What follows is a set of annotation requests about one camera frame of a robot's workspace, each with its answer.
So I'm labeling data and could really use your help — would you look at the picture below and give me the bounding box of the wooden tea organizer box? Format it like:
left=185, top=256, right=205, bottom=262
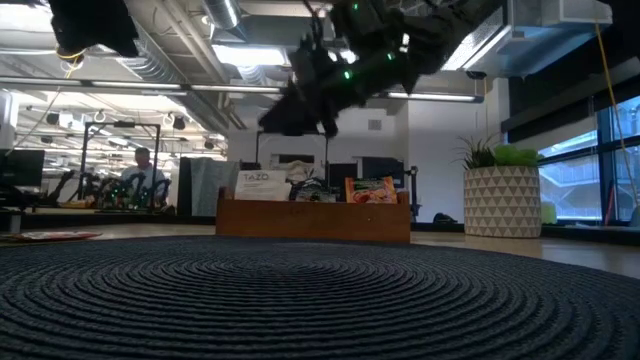
left=215, top=185, right=412, bottom=245

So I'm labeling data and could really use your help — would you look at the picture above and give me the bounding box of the long ceiling strip light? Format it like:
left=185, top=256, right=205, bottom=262
left=0, top=76, right=485, bottom=105

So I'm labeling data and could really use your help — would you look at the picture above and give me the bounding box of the grey office partition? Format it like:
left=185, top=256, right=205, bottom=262
left=177, top=156, right=242, bottom=217

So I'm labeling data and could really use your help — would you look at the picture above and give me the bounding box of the red Ahmad tea bag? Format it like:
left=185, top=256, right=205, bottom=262
left=344, top=175, right=399, bottom=205
left=8, top=230, right=104, bottom=244

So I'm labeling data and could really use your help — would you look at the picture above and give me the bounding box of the small black camera frame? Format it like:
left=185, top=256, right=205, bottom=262
left=255, top=130, right=330, bottom=169

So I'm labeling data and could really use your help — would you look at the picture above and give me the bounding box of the black background station frame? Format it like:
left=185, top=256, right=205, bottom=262
left=78, top=121, right=162, bottom=211

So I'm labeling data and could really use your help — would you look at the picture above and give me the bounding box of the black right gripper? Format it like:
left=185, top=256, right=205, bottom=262
left=257, top=44, right=421, bottom=139

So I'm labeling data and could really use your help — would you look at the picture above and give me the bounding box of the round dark woven placemat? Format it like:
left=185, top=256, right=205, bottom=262
left=0, top=234, right=640, bottom=360

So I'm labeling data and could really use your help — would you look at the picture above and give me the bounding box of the potted plant in patterned pot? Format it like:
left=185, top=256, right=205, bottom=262
left=452, top=133, right=545, bottom=239

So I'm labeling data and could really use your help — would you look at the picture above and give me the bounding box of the yellow hanging cable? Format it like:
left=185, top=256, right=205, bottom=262
left=592, top=19, right=640, bottom=204

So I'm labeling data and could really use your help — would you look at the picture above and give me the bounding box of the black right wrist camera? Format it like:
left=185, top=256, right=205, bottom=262
left=288, top=42, right=336, bottom=89

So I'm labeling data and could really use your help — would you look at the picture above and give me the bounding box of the person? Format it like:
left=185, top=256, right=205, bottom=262
left=119, top=146, right=169, bottom=207

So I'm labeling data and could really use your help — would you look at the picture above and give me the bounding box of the silver rectangular air duct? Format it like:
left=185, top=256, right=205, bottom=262
left=442, top=0, right=615, bottom=80

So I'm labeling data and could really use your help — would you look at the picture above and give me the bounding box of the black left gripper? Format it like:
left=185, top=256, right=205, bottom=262
left=47, top=0, right=141, bottom=59

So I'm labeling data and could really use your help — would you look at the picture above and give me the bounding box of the black right camera cable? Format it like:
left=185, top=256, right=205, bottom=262
left=302, top=0, right=326, bottom=51

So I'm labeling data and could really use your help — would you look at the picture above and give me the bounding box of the white orange Tazo tea bag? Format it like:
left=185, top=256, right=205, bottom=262
left=233, top=169, right=293, bottom=202

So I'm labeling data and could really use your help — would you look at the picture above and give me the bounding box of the yellow black cable reel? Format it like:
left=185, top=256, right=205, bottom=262
left=54, top=44, right=89, bottom=69

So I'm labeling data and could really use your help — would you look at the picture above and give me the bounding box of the green blue tea packet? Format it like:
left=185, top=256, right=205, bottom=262
left=289, top=177, right=338, bottom=203

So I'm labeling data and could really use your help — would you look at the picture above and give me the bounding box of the dark background table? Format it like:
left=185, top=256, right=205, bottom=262
left=0, top=205, right=219, bottom=234

